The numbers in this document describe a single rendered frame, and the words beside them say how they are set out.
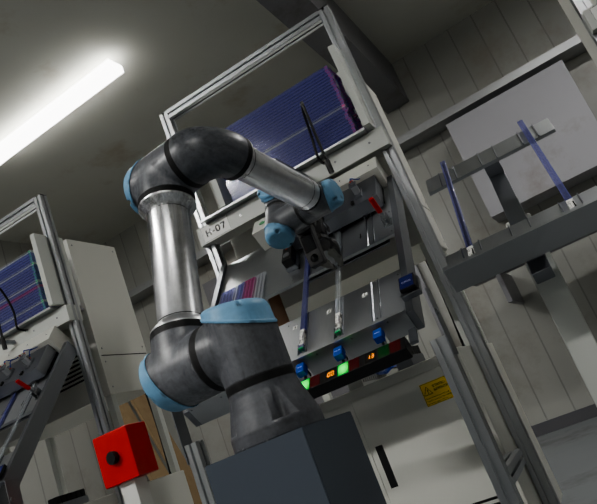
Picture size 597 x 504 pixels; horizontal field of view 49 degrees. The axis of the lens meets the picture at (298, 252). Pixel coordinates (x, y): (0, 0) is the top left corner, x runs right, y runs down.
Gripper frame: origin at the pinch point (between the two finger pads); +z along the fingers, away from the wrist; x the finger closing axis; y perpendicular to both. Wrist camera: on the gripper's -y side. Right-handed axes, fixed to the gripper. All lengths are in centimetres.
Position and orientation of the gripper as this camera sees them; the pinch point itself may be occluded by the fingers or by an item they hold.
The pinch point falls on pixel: (337, 266)
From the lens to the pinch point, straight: 188.3
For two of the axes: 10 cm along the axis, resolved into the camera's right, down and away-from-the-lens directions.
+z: 5.4, 5.7, 6.2
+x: -8.4, 4.4, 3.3
